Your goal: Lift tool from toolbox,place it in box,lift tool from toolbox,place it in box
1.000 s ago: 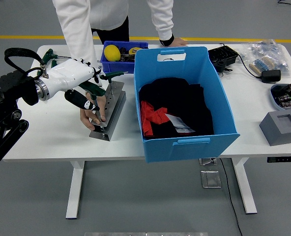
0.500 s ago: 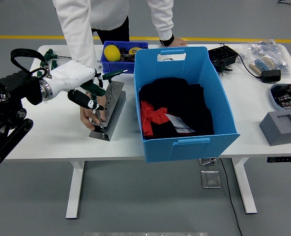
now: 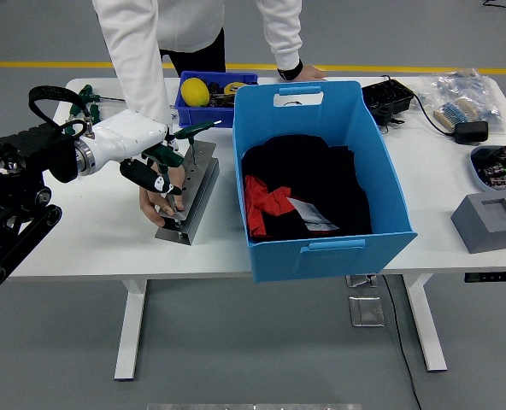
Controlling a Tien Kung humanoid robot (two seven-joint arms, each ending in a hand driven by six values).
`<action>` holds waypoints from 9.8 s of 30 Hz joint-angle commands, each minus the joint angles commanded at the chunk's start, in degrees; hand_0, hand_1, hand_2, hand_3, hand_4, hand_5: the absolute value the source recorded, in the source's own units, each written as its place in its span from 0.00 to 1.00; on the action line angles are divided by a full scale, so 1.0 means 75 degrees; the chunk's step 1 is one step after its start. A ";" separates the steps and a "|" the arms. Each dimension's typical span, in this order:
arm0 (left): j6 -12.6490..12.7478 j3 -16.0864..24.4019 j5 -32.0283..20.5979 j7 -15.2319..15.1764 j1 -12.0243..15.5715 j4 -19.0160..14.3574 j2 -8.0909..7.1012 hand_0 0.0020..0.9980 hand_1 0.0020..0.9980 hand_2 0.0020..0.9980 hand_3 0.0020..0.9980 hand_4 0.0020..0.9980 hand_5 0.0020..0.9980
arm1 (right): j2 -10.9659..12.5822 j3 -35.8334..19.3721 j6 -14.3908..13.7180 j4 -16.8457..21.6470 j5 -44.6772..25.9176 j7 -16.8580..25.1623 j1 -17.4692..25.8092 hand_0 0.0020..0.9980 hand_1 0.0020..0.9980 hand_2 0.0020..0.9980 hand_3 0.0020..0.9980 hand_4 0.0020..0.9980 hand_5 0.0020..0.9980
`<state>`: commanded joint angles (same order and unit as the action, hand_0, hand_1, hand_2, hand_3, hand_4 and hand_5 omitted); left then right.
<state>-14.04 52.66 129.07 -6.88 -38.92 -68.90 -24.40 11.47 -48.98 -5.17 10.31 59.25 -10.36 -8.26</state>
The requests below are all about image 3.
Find person's right hand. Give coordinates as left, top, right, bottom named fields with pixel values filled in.
left=139, top=163, right=187, bottom=228

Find person's left hand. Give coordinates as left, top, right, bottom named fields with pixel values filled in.
left=280, top=63, right=328, bottom=82

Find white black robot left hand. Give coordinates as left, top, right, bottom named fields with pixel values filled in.
left=88, top=108, right=185, bottom=197

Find grey metal tool rack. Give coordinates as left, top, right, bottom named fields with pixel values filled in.
left=154, top=140, right=221, bottom=247

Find large green T-handle wrench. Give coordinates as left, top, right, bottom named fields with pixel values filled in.
left=141, top=143, right=185, bottom=227

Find small green T-handle wrench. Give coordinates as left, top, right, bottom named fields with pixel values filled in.
left=172, top=120, right=222, bottom=167

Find large light blue box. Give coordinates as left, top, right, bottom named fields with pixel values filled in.
left=232, top=80, right=419, bottom=284

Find black plastic tray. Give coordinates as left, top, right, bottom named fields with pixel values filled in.
left=361, top=79, right=416, bottom=116

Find small dark blue bin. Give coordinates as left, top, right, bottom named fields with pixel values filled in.
left=174, top=70, right=259, bottom=129

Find yellow tape measure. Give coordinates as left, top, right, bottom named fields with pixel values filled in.
left=222, top=80, right=250, bottom=96

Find yellow lemon-shaped object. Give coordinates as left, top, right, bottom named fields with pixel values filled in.
left=179, top=77, right=211, bottom=108

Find black round cylinder part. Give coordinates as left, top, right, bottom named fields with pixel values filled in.
left=372, top=105, right=394, bottom=126

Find red cloth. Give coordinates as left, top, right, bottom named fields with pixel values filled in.
left=244, top=173, right=295, bottom=238

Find black cloth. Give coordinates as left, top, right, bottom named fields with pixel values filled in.
left=239, top=134, right=374, bottom=244

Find person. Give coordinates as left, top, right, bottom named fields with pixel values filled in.
left=91, top=0, right=328, bottom=227

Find white table leg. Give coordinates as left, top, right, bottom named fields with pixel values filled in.
left=402, top=273, right=449, bottom=373
left=114, top=279, right=148, bottom=382

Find white grey fabric piece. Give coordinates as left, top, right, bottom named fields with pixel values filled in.
left=286, top=196, right=341, bottom=234

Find beige resistor strip bundle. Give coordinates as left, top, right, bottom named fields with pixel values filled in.
left=432, top=97, right=479, bottom=132

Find clear plastic component bags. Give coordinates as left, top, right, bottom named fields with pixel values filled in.
left=414, top=67, right=505, bottom=136

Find black power adapter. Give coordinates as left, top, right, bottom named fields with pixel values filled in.
left=454, top=120, right=490, bottom=145

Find light blue dish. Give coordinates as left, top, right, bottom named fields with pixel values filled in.
left=468, top=144, right=506, bottom=195

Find electronic parts pile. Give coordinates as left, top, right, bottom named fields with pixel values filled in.
left=470, top=145, right=506, bottom=192

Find small metal floor plate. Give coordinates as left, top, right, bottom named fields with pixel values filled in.
left=345, top=274, right=380, bottom=289

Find square metal floor plate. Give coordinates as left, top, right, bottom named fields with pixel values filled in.
left=348, top=296, right=385, bottom=328

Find grey foam block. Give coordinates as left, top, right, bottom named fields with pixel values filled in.
left=450, top=191, right=506, bottom=255

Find black table control panel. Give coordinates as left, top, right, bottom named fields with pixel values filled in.
left=463, top=271, right=506, bottom=284

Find black adapter cable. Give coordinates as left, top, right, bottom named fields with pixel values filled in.
left=380, top=74, right=457, bottom=138

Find black floor cable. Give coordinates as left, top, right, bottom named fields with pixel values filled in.
left=380, top=275, right=423, bottom=410

